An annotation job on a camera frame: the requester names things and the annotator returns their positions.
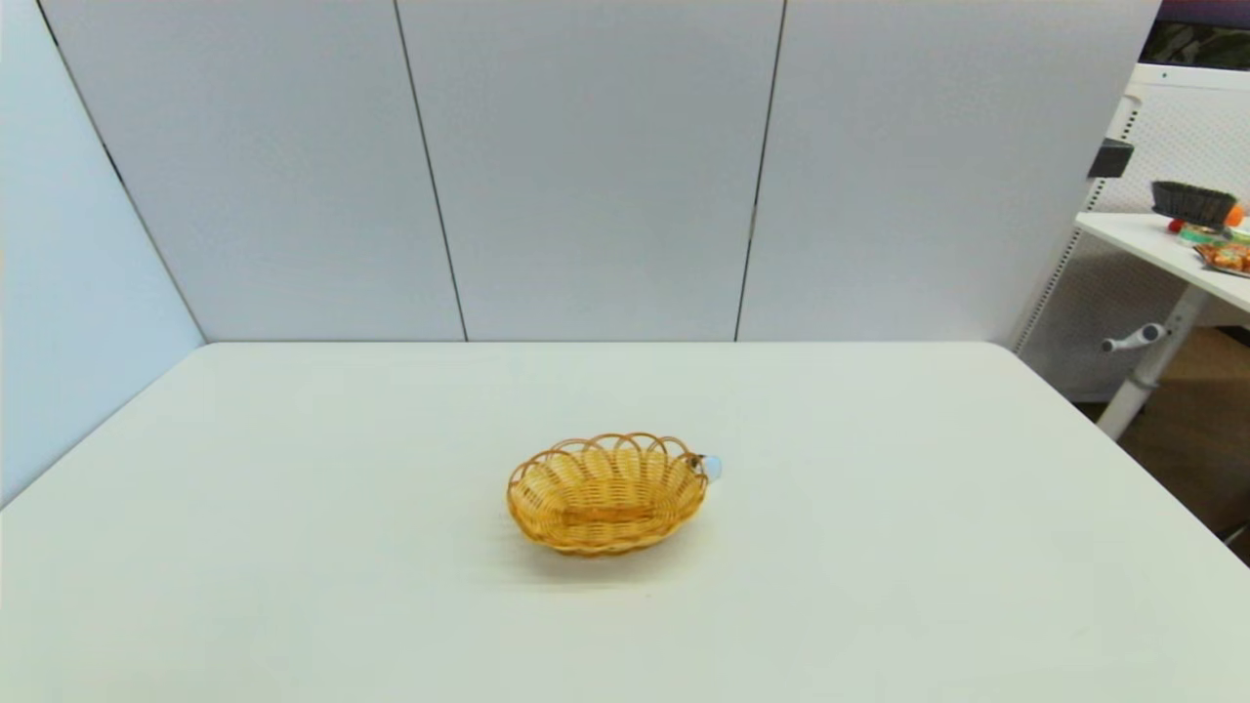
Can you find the dark coffee capsule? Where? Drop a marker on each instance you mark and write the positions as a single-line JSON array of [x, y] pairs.
[[711, 469]]

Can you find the oval woven wicker basket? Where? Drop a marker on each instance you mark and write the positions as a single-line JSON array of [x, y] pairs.
[[606, 498]]

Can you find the small black box on pegboard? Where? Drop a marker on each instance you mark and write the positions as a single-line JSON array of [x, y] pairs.
[[1110, 158]]

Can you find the white side table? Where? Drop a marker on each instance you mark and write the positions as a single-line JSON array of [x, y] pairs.
[[1143, 239]]

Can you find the black woven bowl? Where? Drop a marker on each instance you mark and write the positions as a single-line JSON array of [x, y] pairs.
[[1191, 203]]

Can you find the green tape roll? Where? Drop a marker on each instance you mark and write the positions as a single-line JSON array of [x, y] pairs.
[[1201, 234]]

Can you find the white pegboard panel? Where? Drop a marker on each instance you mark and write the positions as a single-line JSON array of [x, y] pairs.
[[1191, 127]]

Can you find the orange snack packet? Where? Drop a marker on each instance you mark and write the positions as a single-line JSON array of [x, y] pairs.
[[1229, 258]]

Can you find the orange fruit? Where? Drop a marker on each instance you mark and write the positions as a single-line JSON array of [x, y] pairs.
[[1236, 216]]

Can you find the dark screen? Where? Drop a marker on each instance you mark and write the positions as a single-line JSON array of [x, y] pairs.
[[1201, 44]]

